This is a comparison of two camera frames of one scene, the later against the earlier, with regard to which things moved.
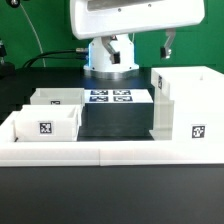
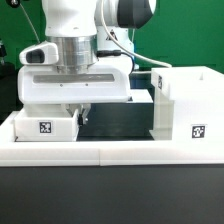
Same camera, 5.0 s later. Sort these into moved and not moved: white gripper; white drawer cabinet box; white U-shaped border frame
Moved: white gripper
Not moved: white drawer cabinet box; white U-shaped border frame
